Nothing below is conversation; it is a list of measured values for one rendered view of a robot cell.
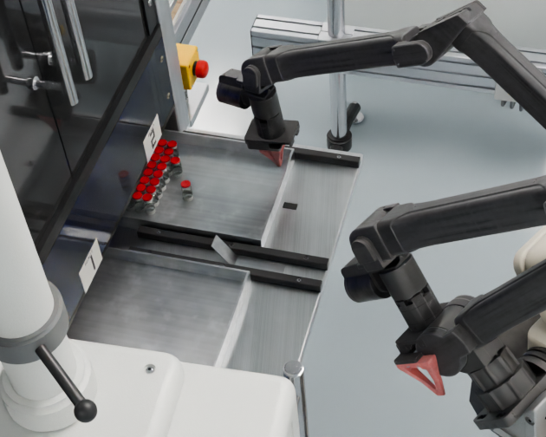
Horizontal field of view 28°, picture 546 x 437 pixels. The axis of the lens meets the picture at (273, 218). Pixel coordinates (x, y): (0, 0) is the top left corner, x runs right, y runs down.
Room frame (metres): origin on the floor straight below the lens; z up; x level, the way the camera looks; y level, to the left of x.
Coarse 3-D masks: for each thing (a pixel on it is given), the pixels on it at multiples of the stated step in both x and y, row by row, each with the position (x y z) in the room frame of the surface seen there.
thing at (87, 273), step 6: (96, 240) 1.32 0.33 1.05; (96, 246) 1.31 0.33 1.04; (90, 252) 1.29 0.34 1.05; (96, 252) 1.31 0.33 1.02; (90, 258) 1.29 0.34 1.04; (96, 258) 1.30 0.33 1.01; (84, 264) 1.26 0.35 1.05; (90, 264) 1.28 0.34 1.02; (96, 264) 1.30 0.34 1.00; (84, 270) 1.26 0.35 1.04; (90, 270) 1.28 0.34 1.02; (96, 270) 1.29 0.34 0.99; (84, 276) 1.25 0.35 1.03; (90, 276) 1.27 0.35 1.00; (84, 282) 1.25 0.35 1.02; (90, 282) 1.27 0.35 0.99; (84, 288) 1.24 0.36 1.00
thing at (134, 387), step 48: (144, 384) 0.64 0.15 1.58; (192, 384) 0.66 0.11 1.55; (240, 384) 0.65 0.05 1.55; (288, 384) 0.65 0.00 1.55; (0, 432) 0.60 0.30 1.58; (48, 432) 0.60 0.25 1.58; (96, 432) 0.59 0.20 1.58; (144, 432) 0.58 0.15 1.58; (192, 432) 0.60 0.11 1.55; (240, 432) 0.59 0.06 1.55; (288, 432) 0.60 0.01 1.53
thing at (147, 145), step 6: (156, 120) 1.63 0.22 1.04; (156, 126) 1.63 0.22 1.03; (150, 132) 1.60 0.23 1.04; (156, 132) 1.62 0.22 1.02; (150, 138) 1.59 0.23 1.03; (156, 138) 1.62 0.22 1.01; (144, 144) 1.56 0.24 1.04; (150, 144) 1.59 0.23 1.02; (156, 144) 1.61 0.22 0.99; (150, 150) 1.58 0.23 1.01; (150, 156) 1.58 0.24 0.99
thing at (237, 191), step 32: (192, 160) 1.66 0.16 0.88; (224, 160) 1.65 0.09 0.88; (256, 160) 1.64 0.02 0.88; (288, 160) 1.60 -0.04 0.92; (192, 192) 1.57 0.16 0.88; (224, 192) 1.56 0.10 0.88; (256, 192) 1.55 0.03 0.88; (128, 224) 1.49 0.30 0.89; (160, 224) 1.46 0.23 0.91; (192, 224) 1.48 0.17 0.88; (224, 224) 1.47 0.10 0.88; (256, 224) 1.46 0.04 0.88
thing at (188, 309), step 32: (128, 256) 1.40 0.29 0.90; (160, 256) 1.38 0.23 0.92; (96, 288) 1.34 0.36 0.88; (128, 288) 1.33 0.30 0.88; (160, 288) 1.32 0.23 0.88; (192, 288) 1.31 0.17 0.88; (224, 288) 1.31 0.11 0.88; (96, 320) 1.26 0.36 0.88; (128, 320) 1.25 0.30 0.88; (160, 320) 1.24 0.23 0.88; (192, 320) 1.24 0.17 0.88; (224, 320) 1.23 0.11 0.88; (192, 352) 1.16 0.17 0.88; (224, 352) 1.15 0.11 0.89
